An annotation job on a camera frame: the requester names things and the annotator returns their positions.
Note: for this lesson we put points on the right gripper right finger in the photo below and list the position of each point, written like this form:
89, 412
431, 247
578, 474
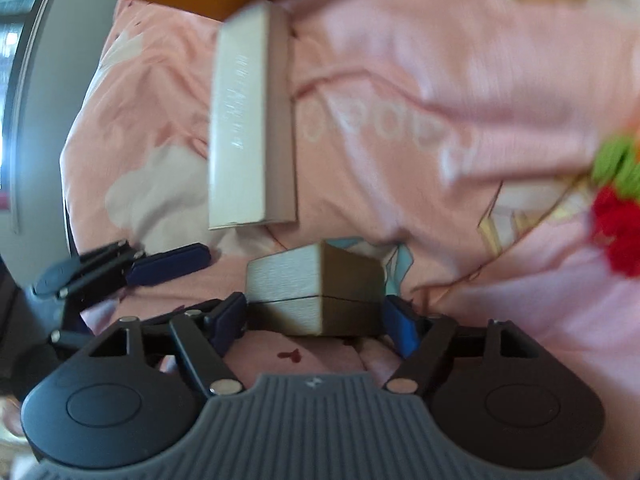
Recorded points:
421, 341

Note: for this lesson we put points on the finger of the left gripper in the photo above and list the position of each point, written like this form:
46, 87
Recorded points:
108, 269

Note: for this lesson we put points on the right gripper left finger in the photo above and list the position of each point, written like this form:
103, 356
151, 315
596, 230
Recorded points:
202, 336

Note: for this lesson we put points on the brown cardboard gift box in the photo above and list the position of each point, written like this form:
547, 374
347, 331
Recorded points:
316, 291

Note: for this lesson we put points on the long white box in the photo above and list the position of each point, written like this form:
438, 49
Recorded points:
251, 142

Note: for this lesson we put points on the crocheted orange fruit toy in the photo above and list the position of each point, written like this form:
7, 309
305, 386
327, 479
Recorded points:
615, 208

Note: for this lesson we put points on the pink patterned duvet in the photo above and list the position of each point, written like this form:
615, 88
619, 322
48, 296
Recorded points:
450, 139

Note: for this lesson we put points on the window with dark frame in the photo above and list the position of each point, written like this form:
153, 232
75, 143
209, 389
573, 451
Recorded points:
32, 227

